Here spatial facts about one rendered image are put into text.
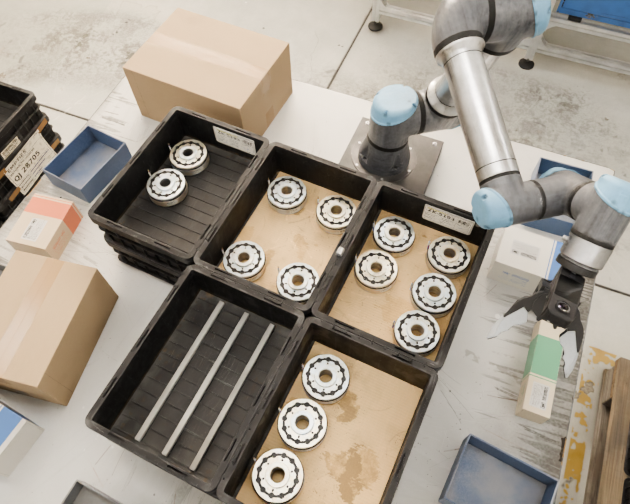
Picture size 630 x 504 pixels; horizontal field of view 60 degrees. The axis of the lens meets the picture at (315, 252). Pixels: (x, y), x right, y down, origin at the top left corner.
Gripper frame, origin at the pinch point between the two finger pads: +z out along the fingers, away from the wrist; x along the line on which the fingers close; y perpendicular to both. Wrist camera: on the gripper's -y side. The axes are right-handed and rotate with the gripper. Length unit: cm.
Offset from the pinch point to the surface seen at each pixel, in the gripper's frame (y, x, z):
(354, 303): 17.8, 35.9, 12.9
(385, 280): 21.0, 31.8, 5.4
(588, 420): 101, -45, 46
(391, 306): 20.3, 27.9, 10.3
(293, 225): 26, 60, 5
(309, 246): 24, 53, 7
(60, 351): -14, 88, 43
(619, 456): 82, -52, 45
